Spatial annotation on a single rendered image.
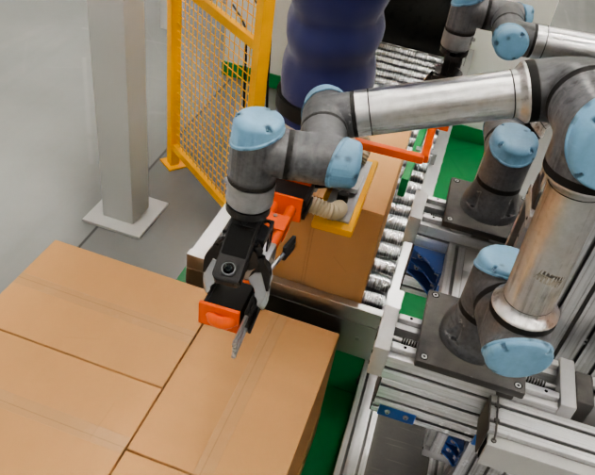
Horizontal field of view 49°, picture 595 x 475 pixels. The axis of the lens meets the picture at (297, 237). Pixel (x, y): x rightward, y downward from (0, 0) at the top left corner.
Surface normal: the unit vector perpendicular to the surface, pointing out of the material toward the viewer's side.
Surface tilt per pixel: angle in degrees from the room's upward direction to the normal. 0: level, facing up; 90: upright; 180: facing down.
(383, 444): 0
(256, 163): 90
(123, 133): 90
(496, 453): 90
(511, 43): 90
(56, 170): 0
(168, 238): 0
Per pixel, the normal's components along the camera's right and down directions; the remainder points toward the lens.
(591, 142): -0.05, 0.53
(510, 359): -0.07, 0.73
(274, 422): 0.13, -0.76
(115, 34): -0.31, 0.58
